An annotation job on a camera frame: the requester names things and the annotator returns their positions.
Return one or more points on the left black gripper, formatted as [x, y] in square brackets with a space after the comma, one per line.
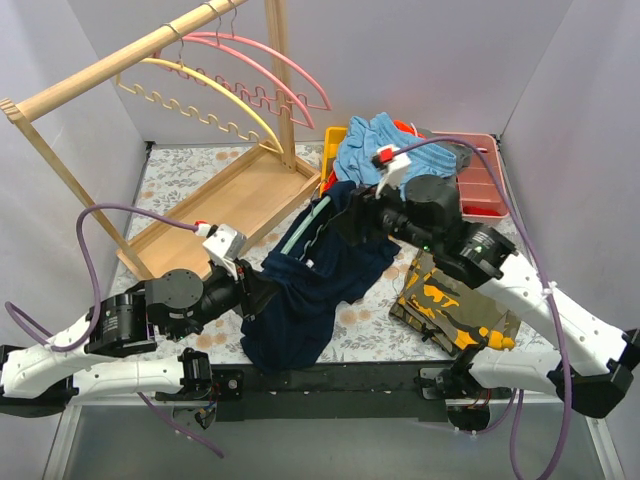
[251, 288]

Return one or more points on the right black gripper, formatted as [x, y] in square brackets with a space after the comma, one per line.
[360, 212]

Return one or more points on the navy blue shorts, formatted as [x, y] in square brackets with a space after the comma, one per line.
[318, 273]

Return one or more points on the green wavy hanger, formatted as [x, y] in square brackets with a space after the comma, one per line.
[305, 225]

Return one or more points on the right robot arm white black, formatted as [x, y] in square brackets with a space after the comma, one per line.
[591, 365]

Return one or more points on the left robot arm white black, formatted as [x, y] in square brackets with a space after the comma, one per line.
[43, 380]

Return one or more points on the orange shorts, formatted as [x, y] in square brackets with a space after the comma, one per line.
[407, 128]

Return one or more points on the light blue shorts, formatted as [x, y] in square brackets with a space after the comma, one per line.
[363, 138]

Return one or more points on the camouflage shorts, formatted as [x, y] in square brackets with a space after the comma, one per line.
[448, 313]

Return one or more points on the pink wavy hanger rear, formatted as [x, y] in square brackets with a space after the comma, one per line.
[276, 54]

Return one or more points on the wooden clothes rack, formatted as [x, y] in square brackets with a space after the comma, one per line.
[253, 194]

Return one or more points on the yellow plastic bin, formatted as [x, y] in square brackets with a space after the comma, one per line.
[334, 135]

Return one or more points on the red cloth in tray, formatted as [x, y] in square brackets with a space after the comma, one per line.
[483, 211]

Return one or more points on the floral table mat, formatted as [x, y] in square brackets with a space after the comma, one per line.
[363, 331]

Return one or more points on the pink divided tray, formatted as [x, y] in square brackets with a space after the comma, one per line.
[475, 184]

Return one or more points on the grey garment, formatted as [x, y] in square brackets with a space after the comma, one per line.
[447, 158]

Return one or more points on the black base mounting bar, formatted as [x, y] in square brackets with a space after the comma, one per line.
[331, 391]

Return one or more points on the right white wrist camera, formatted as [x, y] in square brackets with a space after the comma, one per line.
[392, 167]

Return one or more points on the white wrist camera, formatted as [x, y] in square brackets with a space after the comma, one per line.
[223, 244]
[392, 167]

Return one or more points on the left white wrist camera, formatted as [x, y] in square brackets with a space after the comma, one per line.
[223, 244]

